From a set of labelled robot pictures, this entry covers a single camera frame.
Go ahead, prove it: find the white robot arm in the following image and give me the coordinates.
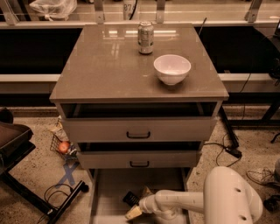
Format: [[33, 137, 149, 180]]
[[125, 166, 263, 224]]

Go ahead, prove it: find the clear plastic bag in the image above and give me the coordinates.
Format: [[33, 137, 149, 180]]
[[29, 0, 77, 21]]

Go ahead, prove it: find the green soda can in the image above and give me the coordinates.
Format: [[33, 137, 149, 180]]
[[137, 21, 154, 54]]

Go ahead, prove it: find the black floor cable left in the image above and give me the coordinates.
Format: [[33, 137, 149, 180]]
[[36, 183, 75, 224]]

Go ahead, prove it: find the top grey drawer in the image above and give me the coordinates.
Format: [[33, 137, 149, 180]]
[[62, 102, 216, 143]]

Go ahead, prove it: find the black floor cable right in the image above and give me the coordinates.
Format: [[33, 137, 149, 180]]
[[203, 133, 242, 169]]

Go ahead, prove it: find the black floor cable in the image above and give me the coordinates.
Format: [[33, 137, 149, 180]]
[[36, 183, 75, 224], [203, 133, 242, 169]]

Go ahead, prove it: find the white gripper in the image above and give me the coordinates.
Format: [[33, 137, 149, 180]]
[[125, 186, 158, 221]]

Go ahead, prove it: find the grey drawer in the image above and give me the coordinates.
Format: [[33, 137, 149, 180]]
[[89, 168, 186, 224], [77, 142, 202, 169], [62, 102, 216, 143]]

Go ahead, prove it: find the black wire basket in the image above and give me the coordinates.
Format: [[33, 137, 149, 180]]
[[50, 135, 77, 161]]

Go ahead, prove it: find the middle grey drawer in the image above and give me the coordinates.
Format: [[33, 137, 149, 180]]
[[77, 142, 202, 169]]

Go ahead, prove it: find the black table leg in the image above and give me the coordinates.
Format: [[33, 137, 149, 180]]
[[219, 107, 239, 148]]

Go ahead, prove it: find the white ceramic bowl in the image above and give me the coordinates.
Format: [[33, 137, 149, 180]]
[[153, 54, 192, 86]]

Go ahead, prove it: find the red apple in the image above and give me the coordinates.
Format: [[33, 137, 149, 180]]
[[58, 141, 70, 154]]

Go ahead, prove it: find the white sneaker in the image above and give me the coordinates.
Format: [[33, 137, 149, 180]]
[[247, 167, 278, 186]]

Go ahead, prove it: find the grey drawer cabinet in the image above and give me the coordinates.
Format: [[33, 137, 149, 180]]
[[48, 23, 229, 224]]

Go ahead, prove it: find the bottom grey drawer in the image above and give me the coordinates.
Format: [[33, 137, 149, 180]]
[[89, 168, 186, 224]]

